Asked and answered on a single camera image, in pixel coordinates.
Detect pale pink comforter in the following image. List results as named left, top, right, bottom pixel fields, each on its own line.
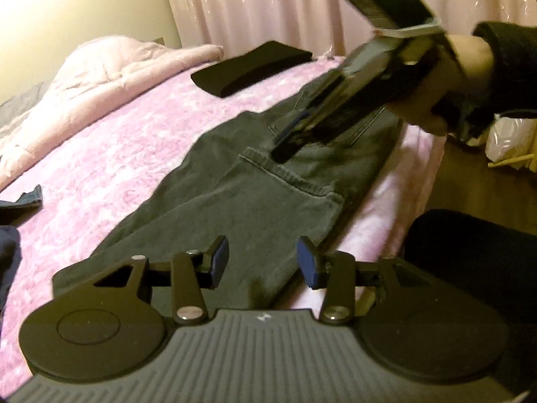
left=0, top=36, right=226, bottom=179

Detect folded black cloth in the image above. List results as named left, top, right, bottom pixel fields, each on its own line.
left=190, top=40, right=313, bottom=99

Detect pink patterned bed blanket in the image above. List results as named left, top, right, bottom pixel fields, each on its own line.
left=0, top=52, right=447, bottom=389

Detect person's right forearm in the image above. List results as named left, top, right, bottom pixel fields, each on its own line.
left=459, top=20, right=537, bottom=145

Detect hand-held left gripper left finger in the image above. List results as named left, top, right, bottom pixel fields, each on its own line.
left=93, top=235, right=231, bottom=326

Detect white plastic bag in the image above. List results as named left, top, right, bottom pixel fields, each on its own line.
left=486, top=113, right=537, bottom=172

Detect navy garment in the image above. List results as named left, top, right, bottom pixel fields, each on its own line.
left=0, top=225, right=22, bottom=317

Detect person's right hand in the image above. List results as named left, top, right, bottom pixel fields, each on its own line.
left=394, top=34, right=492, bottom=136

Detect dark grey jeans pants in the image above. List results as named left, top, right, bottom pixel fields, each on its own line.
left=52, top=56, right=405, bottom=309

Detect pale wooden stick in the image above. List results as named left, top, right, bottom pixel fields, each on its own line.
left=488, top=154, right=537, bottom=168

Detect pink curtain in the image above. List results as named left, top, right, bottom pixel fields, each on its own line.
left=159, top=0, right=537, bottom=61

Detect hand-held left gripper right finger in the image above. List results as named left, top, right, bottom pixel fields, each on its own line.
left=296, top=236, right=439, bottom=326

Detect grey bed sheet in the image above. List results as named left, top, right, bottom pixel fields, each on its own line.
left=0, top=79, right=53, bottom=133

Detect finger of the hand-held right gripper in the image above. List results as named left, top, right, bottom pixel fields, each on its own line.
left=271, top=109, right=320, bottom=164

